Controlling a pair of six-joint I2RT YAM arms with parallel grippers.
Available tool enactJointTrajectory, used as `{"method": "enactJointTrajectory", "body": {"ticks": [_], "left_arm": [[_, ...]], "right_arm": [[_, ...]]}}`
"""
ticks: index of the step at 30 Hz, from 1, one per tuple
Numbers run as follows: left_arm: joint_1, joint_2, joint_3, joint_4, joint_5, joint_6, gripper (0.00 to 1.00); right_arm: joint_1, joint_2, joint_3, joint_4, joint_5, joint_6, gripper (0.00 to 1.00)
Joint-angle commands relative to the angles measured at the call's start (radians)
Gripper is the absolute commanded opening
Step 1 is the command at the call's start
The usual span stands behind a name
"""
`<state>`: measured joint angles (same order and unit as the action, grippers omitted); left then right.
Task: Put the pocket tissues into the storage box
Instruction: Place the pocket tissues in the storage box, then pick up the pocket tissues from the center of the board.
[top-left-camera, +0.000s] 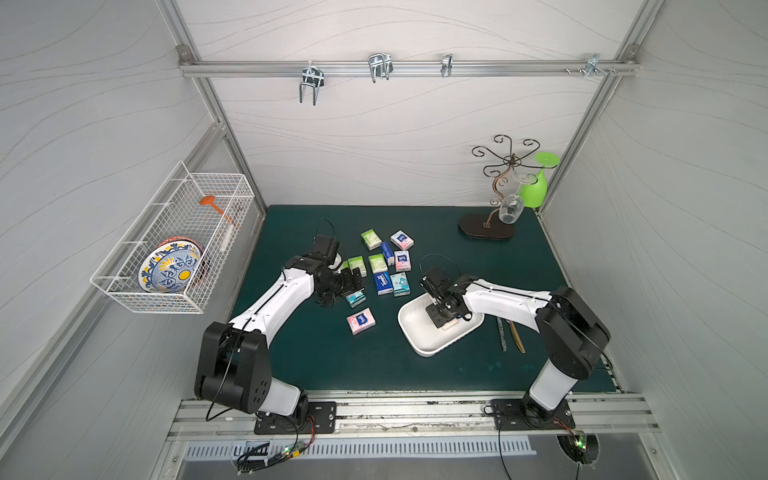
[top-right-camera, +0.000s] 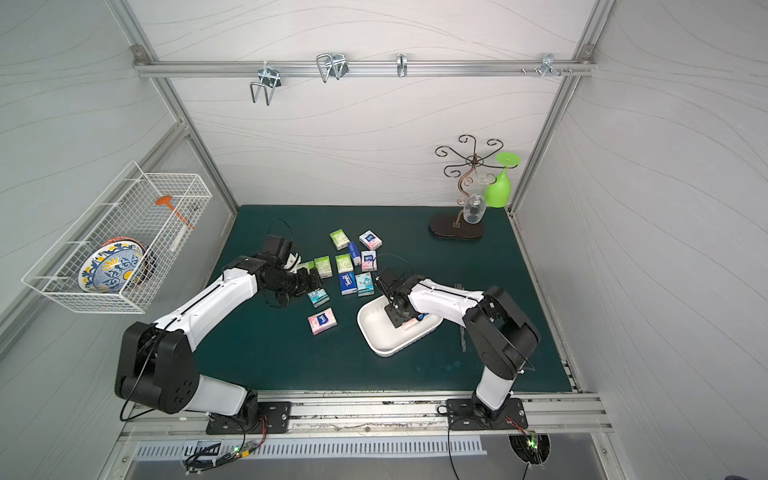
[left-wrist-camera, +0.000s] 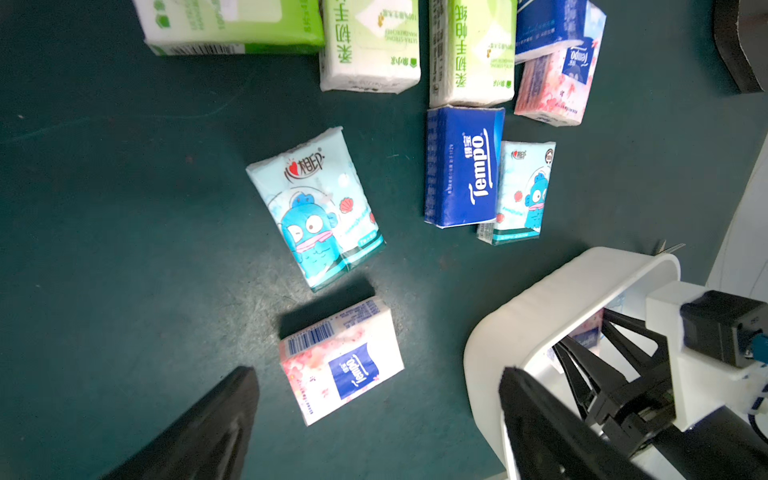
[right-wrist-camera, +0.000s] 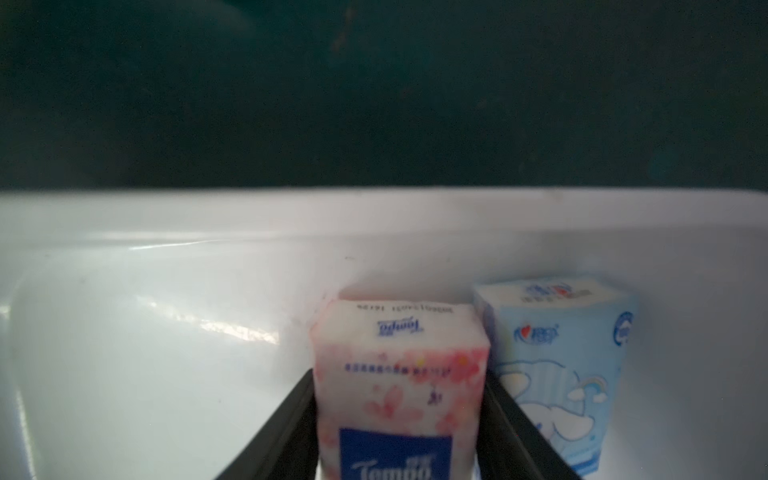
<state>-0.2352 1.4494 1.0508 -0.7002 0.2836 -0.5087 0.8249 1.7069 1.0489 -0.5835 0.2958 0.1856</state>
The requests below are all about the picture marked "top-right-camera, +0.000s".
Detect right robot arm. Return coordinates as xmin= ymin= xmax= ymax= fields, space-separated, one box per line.
xmin=358 ymin=268 xmax=540 ymax=420

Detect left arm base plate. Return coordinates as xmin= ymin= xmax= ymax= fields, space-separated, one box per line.
xmin=205 ymin=399 xmax=292 ymax=435

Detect green tissue pack left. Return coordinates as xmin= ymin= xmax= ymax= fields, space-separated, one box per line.
xmin=297 ymin=260 xmax=316 ymax=274

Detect teal cartoon tissue pack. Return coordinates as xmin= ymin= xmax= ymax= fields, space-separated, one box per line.
xmin=307 ymin=288 xmax=330 ymax=308

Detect aluminium front rail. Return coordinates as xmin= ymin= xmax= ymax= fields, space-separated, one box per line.
xmin=118 ymin=390 xmax=613 ymax=441

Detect cable bundle under rail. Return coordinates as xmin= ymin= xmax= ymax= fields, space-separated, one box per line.
xmin=181 ymin=419 xmax=269 ymax=475

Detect aluminium rail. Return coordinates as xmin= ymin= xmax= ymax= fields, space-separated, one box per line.
xmin=135 ymin=58 xmax=597 ymax=80
xmin=118 ymin=390 xmax=613 ymax=441

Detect blue yellow patterned plate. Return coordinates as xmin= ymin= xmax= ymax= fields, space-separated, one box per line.
xmin=77 ymin=240 xmax=145 ymax=293

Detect metal hook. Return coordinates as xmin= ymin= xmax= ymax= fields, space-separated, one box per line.
xmin=520 ymin=54 xmax=573 ymax=78
xmin=249 ymin=61 xmax=282 ymax=106
xmin=315 ymin=53 xmax=349 ymax=83
xmin=396 ymin=53 xmax=408 ymax=78

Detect white plastic storage box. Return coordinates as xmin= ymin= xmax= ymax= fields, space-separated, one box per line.
xmin=357 ymin=296 xmax=443 ymax=358

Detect metal hook left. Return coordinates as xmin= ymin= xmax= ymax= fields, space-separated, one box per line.
xmin=249 ymin=61 xmax=282 ymax=106

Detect metal glass holder stand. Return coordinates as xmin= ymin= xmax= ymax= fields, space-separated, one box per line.
xmin=428 ymin=134 xmax=504 ymax=240

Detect metal hook right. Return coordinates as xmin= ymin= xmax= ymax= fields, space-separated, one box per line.
xmin=520 ymin=54 xmax=573 ymax=78

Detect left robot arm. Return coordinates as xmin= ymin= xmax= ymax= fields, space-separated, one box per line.
xmin=114 ymin=235 xmax=321 ymax=417

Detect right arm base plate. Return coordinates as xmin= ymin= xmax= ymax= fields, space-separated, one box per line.
xmin=438 ymin=397 xmax=529 ymax=431

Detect green plastic wine glass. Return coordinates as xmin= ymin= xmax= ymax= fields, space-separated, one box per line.
xmin=484 ymin=152 xmax=521 ymax=208

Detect green tissue pack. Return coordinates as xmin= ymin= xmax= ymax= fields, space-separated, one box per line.
xmin=329 ymin=229 xmax=350 ymax=251
xmin=335 ymin=254 xmax=355 ymax=274
xmin=314 ymin=256 xmax=333 ymax=279
xmin=297 ymin=260 xmax=316 ymax=274

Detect green tissue pack far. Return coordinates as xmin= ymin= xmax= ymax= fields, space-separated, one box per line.
xmin=329 ymin=229 xmax=350 ymax=251

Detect dark blue tempo pack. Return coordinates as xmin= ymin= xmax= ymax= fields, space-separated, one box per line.
xmin=339 ymin=272 xmax=358 ymax=295
xmin=347 ymin=241 xmax=362 ymax=266

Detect white wire basket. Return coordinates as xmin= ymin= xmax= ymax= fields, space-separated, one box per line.
xmin=22 ymin=162 xmax=212 ymax=314

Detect dark blue Tempo pack upright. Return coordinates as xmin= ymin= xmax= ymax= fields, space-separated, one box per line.
xmin=347 ymin=241 xmax=362 ymax=266

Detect orange handled tool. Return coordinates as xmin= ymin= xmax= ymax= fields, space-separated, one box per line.
xmin=155 ymin=195 xmax=195 ymax=230

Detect clear wine glass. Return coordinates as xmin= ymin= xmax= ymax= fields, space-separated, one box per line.
xmin=462 ymin=193 xmax=487 ymax=225

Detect aluminium top rail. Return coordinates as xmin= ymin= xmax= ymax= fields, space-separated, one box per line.
xmin=135 ymin=58 xmax=597 ymax=80

